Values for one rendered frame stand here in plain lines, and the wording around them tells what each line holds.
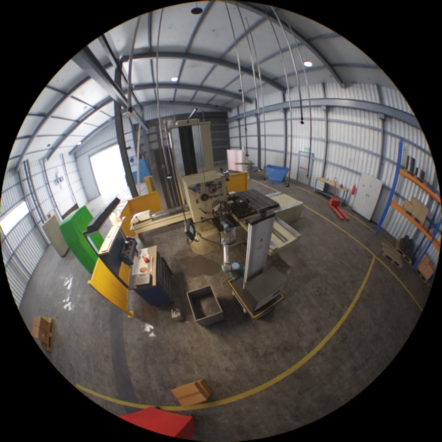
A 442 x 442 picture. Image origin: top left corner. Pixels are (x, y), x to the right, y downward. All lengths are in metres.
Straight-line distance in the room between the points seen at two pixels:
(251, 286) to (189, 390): 1.82
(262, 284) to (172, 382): 2.32
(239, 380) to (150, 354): 1.56
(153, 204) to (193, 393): 5.21
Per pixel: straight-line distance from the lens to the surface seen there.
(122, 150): 6.90
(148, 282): 2.04
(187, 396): 2.33
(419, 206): 7.19
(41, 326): 5.92
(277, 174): 8.53
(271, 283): 1.96
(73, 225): 4.33
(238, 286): 2.47
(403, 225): 8.57
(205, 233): 3.10
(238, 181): 5.60
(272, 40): 7.69
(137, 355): 3.07
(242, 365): 2.54
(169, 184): 3.02
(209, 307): 2.35
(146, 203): 5.09
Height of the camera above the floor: 2.51
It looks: 34 degrees down
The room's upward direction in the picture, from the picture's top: 5 degrees counter-clockwise
